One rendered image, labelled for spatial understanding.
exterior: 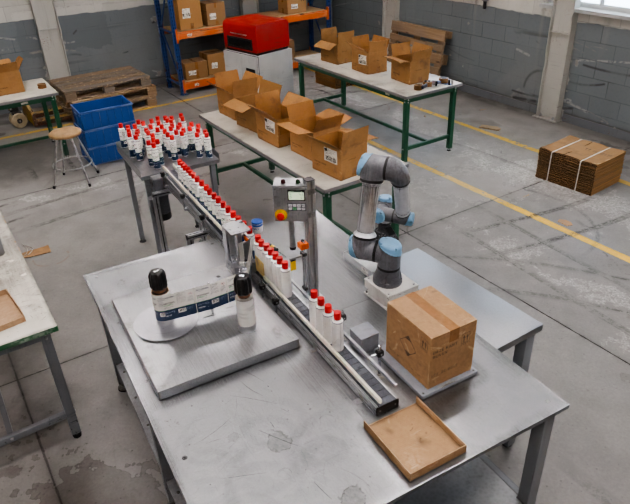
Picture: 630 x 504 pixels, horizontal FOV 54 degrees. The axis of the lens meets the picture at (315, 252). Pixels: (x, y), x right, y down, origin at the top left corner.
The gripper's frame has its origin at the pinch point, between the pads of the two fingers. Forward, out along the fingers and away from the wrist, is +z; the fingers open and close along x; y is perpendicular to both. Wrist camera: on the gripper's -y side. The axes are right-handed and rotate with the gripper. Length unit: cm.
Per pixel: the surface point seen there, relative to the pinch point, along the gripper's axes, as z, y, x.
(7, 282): 6, 104, 188
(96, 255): 86, 252, 117
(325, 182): 8, 118, -34
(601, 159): 55, 96, -333
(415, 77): 1, 280, -251
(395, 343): -8, -74, 51
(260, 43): -13, 481, -167
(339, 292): 3.2, -13.6, 40.8
